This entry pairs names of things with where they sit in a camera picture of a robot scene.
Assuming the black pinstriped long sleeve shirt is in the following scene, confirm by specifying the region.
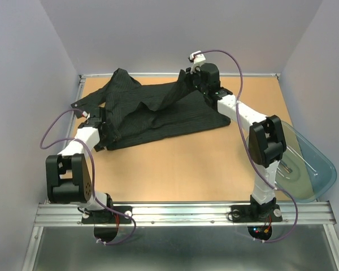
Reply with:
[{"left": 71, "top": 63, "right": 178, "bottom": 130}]
[{"left": 71, "top": 68, "right": 231, "bottom": 151}]

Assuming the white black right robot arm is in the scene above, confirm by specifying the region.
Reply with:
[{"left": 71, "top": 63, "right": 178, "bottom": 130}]
[{"left": 185, "top": 63, "right": 286, "bottom": 223}]

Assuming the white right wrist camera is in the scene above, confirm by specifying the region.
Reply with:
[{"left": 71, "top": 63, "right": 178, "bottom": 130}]
[{"left": 188, "top": 51, "right": 206, "bottom": 73}]

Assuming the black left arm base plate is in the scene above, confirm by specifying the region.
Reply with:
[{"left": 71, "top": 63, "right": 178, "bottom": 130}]
[{"left": 81, "top": 205, "right": 133, "bottom": 225}]

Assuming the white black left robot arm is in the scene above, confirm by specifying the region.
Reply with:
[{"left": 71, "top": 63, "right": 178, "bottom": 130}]
[{"left": 45, "top": 107, "right": 114, "bottom": 222}]

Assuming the aluminium table frame rail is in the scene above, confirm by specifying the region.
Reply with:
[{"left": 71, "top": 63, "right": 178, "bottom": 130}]
[{"left": 21, "top": 72, "right": 339, "bottom": 271}]

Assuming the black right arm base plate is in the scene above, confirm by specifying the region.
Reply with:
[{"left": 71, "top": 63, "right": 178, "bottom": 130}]
[{"left": 227, "top": 204, "right": 283, "bottom": 224}]

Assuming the translucent blue plastic bin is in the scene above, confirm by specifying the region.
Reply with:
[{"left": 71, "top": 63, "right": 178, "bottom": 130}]
[{"left": 246, "top": 116, "right": 337, "bottom": 204}]

